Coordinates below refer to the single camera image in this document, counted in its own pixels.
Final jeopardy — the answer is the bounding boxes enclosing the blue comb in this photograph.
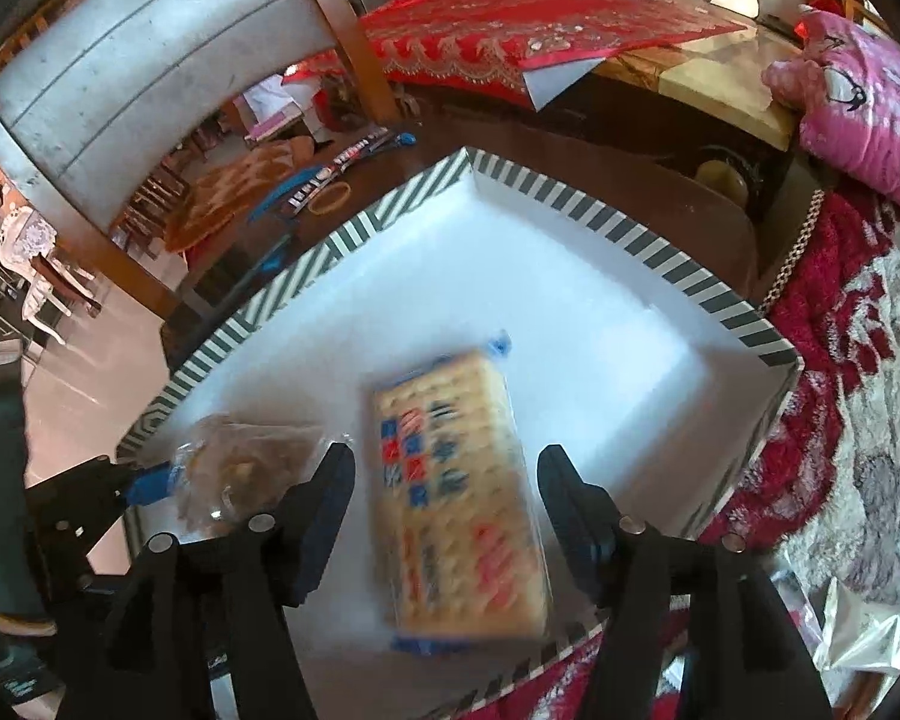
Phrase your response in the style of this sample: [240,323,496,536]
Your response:
[247,165,323,222]

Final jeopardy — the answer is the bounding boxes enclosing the silver foil bag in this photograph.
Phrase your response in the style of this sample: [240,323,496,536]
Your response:
[772,570,900,720]

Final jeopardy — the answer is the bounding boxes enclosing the white lace chair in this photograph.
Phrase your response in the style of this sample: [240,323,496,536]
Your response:
[0,206,102,346]

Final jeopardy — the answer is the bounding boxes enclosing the red patterned gift bag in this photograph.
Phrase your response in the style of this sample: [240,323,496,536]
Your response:
[281,0,751,110]

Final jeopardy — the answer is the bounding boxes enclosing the clear cookie bag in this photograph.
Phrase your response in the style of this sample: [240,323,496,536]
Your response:
[166,414,353,533]

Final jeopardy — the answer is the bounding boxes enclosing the yellow rubber band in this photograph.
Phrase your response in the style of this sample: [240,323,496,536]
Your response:
[306,184,351,215]

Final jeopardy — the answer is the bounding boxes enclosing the pink cartoon pillow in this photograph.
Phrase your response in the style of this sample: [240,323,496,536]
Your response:
[761,4,900,230]

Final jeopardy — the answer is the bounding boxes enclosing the black red white wrapper strip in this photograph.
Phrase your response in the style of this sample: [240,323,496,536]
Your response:
[285,127,391,218]

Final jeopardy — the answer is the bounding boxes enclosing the orange patterned cushion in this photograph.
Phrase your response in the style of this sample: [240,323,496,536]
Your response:
[165,142,308,252]

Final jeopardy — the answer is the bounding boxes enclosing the blue red cracker packet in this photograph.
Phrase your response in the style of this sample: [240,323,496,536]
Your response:
[367,330,554,653]

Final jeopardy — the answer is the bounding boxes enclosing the wooden chair grey back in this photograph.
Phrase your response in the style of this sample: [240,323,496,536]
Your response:
[0,0,398,338]

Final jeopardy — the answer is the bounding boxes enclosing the dark wooden table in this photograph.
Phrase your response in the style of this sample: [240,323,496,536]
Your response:
[161,0,826,376]

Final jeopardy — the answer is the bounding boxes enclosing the striped cardboard box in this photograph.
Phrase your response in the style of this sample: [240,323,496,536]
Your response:
[116,148,805,720]

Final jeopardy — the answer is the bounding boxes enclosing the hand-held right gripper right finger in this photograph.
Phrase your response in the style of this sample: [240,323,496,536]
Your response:
[536,444,833,720]

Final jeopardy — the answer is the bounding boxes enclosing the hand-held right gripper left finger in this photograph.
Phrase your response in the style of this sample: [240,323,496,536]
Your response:
[56,441,357,720]

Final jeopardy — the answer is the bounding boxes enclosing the red white floral blanket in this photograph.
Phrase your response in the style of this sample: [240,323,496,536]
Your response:
[495,187,900,720]

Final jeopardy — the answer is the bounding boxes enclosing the gold bead chain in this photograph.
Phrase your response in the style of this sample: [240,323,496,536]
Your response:
[763,191,826,310]

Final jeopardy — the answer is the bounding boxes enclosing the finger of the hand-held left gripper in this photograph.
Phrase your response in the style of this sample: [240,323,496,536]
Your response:
[26,506,134,597]
[26,456,179,512]

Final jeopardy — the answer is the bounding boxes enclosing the round yellow object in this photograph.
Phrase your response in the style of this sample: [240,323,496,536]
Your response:
[694,157,751,205]

